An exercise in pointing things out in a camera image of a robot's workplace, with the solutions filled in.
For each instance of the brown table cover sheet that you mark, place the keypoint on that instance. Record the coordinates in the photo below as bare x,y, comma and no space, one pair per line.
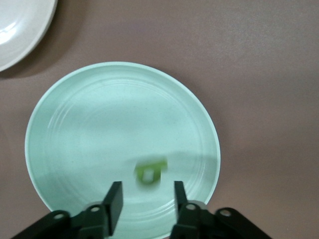
249,74

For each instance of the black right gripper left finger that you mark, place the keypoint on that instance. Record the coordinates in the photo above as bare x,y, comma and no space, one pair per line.
114,206

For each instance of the beige plate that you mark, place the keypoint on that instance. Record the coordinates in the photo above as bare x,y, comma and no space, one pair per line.
20,30

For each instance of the green foam letter P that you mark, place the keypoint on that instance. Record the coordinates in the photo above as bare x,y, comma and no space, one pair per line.
139,171

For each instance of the pale green plate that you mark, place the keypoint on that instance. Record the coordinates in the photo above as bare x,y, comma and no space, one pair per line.
112,124

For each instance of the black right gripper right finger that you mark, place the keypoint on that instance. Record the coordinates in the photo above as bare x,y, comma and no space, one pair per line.
182,214

